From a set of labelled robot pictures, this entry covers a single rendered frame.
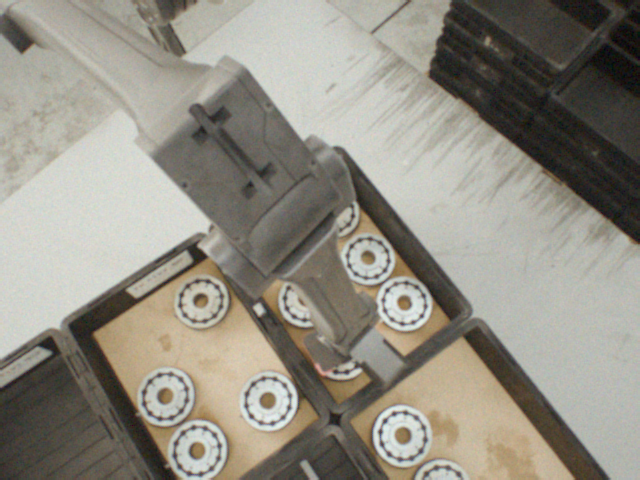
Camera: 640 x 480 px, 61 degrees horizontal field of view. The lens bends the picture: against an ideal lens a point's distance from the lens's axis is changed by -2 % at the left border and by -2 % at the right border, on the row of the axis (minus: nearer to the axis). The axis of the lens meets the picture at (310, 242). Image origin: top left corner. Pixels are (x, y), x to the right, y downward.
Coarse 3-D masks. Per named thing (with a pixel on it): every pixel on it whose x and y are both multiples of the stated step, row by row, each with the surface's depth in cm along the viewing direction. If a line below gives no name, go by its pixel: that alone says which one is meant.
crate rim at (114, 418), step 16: (192, 240) 99; (160, 256) 98; (144, 272) 97; (112, 288) 96; (240, 288) 96; (96, 304) 95; (64, 320) 94; (64, 336) 93; (272, 336) 93; (80, 352) 92; (288, 352) 92; (96, 384) 90; (304, 384) 92; (320, 400) 89; (112, 416) 89; (304, 432) 88; (128, 448) 87; (288, 448) 87; (144, 464) 86; (256, 464) 86; (272, 464) 86
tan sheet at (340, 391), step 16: (368, 224) 110; (400, 272) 107; (272, 288) 106; (272, 304) 105; (304, 304) 105; (400, 304) 105; (432, 304) 105; (432, 320) 104; (448, 320) 104; (304, 336) 103; (384, 336) 103; (400, 336) 103; (416, 336) 103; (304, 352) 102; (400, 352) 102; (336, 384) 100; (352, 384) 100; (336, 400) 99
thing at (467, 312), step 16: (352, 160) 104; (384, 208) 100; (400, 224) 101; (416, 240) 98; (432, 256) 97; (448, 288) 96; (256, 304) 95; (464, 304) 94; (272, 320) 94; (464, 320) 94; (288, 336) 93; (432, 336) 93; (416, 352) 92; (304, 368) 91; (320, 384) 90; (368, 384) 90; (352, 400) 89
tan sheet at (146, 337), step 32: (128, 320) 104; (160, 320) 104; (128, 352) 102; (160, 352) 102; (192, 352) 102; (224, 352) 102; (256, 352) 102; (128, 384) 100; (224, 384) 100; (192, 416) 98; (224, 416) 98; (160, 448) 96; (192, 448) 96; (256, 448) 96
